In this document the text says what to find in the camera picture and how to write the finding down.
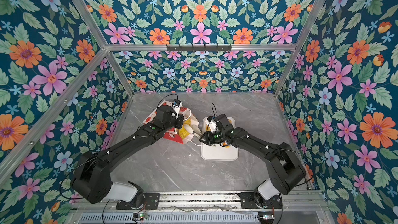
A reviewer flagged ring shaped fake bread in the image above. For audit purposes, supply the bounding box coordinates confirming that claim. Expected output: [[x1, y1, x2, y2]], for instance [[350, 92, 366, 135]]
[[178, 124, 193, 142]]

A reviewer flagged red white paper bag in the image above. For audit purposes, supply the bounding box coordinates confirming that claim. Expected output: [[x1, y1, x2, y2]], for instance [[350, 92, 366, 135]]
[[140, 99, 201, 144]]

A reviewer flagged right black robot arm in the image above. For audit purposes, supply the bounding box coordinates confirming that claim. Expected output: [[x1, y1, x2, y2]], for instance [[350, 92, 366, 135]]
[[199, 114, 306, 208]]

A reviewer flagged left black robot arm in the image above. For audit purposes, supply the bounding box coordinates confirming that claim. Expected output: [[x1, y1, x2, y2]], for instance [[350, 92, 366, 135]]
[[70, 105, 184, 207]]

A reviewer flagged white rectangular tray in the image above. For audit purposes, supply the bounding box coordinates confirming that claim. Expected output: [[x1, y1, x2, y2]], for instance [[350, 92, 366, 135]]
[[201, 117, 238, 161]]

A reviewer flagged right circuit board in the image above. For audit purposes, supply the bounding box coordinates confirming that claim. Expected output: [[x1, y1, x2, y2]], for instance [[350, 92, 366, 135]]
[[258, 213, 275, 224]]

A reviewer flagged circuit board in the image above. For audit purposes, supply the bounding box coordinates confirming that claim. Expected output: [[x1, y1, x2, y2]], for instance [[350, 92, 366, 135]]
[[133, 213, 149, 222], [258, 213, 275, 224]]

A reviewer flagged left circuit board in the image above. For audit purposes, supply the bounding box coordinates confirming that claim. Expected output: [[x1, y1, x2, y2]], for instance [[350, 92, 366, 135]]
[[133, 213, 149, 222]]

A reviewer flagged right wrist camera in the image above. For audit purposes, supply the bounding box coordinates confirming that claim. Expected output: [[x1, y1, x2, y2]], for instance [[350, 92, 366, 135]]
[[206, 120, 218, 133]]

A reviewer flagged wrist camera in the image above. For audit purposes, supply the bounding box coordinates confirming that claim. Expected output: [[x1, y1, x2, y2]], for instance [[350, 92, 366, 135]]
[[206, 120, 218, 133], [172, 99, 182, 118]]

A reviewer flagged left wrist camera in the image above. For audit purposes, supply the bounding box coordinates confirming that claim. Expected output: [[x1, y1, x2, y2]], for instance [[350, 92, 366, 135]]
[[172, 99, 182, 118]]

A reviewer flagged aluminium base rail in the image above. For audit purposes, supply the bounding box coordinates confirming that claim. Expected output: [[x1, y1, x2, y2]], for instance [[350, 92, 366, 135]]
[[70, 190, 329, 214]]

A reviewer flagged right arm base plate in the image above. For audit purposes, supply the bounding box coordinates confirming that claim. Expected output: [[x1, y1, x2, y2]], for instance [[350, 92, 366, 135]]
[[237, 192, 283, 209]]

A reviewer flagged black hook rail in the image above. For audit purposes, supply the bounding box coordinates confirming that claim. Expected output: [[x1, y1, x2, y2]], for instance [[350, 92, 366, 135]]
[[166, 44, 232, 52]]

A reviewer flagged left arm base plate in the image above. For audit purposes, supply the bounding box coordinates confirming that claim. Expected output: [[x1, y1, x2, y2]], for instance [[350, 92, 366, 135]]
[[116, 193, 160, 210]]

